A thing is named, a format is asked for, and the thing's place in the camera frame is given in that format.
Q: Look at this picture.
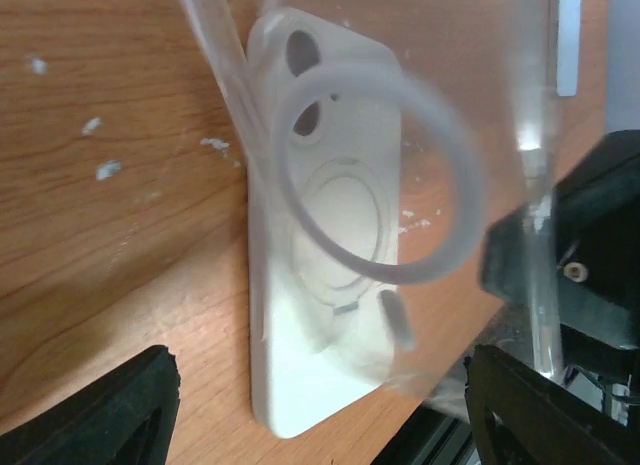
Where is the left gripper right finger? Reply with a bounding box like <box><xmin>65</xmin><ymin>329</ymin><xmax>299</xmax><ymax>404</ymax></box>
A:
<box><xmin>465</xmin><ymin>345</ymin><xmax>639</xmax><ymax>464</ymax></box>

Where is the light blue phone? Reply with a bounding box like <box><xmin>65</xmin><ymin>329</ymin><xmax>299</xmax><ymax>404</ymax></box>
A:
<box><xmin>556</xmin><ymin>0</ymin><xmax>582</xmax><ymax>97</ymax></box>

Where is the clear magsafe phone case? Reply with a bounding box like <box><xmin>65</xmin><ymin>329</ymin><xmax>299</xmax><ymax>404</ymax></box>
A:
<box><xmin>180</xmin><ymin>0</ymin><xmax>564</xmax><ymax>411</ymax></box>

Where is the cream white phone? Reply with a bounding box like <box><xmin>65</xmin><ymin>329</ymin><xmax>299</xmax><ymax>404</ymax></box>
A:
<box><xmin>247</xmin><ymin>7</ymin><xmax>406</xmax><ymax>441</ymax></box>

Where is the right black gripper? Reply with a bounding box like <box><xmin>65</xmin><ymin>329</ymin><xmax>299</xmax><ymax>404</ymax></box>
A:
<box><xmin>479</xmin><ymin>130</ymin><xmax>639</xmax><ymax>383</ymax></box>

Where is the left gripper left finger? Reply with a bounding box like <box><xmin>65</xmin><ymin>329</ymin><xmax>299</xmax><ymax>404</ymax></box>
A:
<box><xmin>1</xmin><ymin>345</ymin><xmax>180</xmax><ymax>464</ymax></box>

